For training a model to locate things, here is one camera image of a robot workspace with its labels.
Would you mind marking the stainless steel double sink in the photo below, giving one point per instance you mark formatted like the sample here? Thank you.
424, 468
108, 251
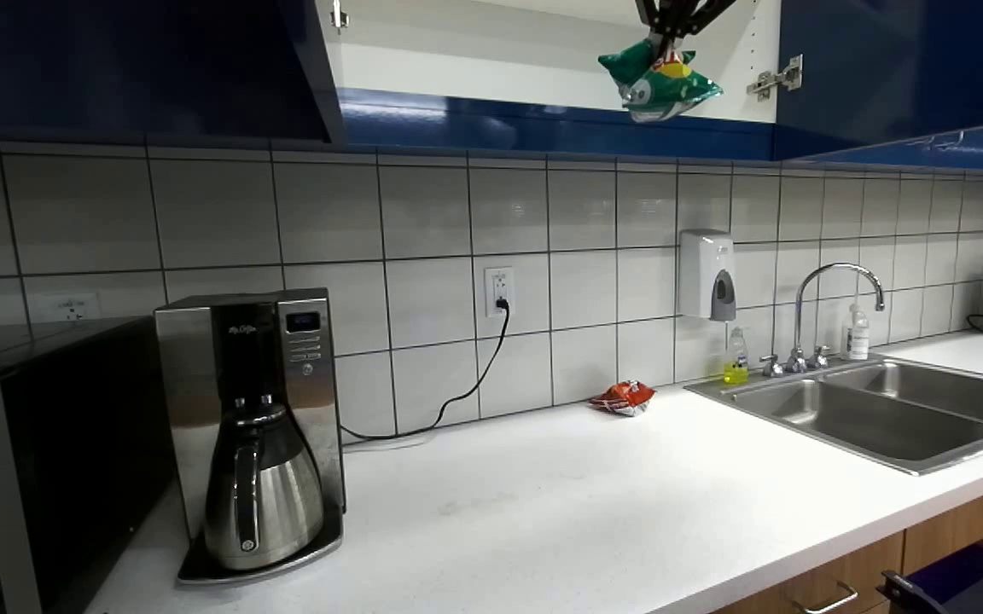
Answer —
890, 413

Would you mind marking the blue closed wall cabinet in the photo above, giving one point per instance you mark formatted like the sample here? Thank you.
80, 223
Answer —
118, 62

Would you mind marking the yellow dish soap bottle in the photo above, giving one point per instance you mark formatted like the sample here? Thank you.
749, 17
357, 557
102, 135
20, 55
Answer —
733, 362

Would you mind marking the green Lays chip bag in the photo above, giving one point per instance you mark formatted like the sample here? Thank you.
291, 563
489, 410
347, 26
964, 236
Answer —
655, 83

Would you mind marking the blue open cabinet door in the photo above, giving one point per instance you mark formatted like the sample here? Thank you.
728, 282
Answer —
914, 70

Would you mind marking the white wall soap dispenser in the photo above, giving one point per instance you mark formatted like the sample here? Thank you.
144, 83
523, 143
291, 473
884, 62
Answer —
705, 273

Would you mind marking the black and silver microwave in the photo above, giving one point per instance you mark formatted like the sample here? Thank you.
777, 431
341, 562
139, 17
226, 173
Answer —
50, 479

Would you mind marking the chrome kitchen faucet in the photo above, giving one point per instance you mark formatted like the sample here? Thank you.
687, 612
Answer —
828, 284

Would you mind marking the white open wall cabinet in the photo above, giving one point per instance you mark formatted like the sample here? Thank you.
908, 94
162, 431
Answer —
470, 62

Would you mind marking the white wall outlet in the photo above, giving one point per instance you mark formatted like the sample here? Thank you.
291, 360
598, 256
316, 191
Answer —
501, 291

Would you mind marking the metal cabinet hinge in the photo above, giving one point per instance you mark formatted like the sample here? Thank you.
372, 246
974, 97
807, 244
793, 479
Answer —
777, 77

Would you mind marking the blue chair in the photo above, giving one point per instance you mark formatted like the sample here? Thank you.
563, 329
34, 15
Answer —
969, 586

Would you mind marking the stainless steel coffee maker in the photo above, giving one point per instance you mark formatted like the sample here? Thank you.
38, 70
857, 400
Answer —
288, 354

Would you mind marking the red snack bag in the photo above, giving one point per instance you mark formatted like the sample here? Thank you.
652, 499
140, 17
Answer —
627, 398

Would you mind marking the small white pump bottle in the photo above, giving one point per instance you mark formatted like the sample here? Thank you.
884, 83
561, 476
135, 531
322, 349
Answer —
857, 334

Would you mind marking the stainless steel coffee carafe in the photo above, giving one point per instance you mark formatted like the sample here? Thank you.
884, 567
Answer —
264, 499

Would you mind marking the wooden base cabinet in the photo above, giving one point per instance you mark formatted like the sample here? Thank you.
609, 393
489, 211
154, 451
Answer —
969, 524

